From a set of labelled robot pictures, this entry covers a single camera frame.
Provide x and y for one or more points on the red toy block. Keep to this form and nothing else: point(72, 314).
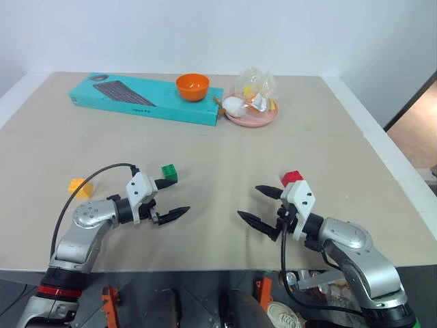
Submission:
point(291, 176)

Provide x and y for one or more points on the yellow toy block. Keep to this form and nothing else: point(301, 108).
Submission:
point(80, 188)

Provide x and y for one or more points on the small brown stick item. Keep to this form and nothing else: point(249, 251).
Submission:
point(218, 104)

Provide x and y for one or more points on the grey metal bracket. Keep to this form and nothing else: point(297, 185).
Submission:
point(317, 279)

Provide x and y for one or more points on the clear crumpled plastic bag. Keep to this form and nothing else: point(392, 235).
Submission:
point(254, 82)

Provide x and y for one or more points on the white round wrapped item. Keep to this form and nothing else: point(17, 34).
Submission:
point(233, 105)

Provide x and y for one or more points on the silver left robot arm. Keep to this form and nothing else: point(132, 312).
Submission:
point(85, 218)

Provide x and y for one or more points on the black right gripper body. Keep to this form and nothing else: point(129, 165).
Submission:
point(286, 218)

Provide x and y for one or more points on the teal keyboard box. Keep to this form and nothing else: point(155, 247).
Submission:
point(136, 99)

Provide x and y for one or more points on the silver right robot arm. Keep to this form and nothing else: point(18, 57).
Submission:
point(362, 253)

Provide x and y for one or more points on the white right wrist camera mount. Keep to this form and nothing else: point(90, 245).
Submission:
point(300, 201)

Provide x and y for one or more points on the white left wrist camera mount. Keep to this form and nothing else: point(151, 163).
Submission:
point(138, 186)

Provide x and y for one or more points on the green toy block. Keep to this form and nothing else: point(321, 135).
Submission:
point(169, 171)

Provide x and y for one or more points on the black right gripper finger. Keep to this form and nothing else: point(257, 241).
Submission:
point(257, 223)
point(271, 192)

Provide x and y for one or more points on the orange clamp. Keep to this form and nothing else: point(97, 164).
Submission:
point(109, 304)
point(263, 290)

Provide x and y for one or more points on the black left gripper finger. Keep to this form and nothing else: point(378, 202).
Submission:
point(174, 214)
point(165, 183)

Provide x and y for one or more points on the silver foil packet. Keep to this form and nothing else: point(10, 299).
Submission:
point(261, 102)

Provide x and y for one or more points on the pink plate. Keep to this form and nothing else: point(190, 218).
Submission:
point(256, 119)

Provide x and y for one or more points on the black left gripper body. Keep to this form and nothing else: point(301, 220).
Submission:
point(147, 209)

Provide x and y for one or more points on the dark door frame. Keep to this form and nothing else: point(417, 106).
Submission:
point(409, 102)

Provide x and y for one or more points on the white sneaker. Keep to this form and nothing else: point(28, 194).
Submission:
point(283, 316)

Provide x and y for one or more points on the dark rounded shape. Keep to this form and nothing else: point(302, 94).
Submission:
point(244, 309)

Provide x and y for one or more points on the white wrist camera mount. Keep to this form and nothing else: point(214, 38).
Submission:
point(300, 201)
point(138, 186)

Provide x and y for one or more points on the orange plastic bowl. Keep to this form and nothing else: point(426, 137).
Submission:
point(192, 87)

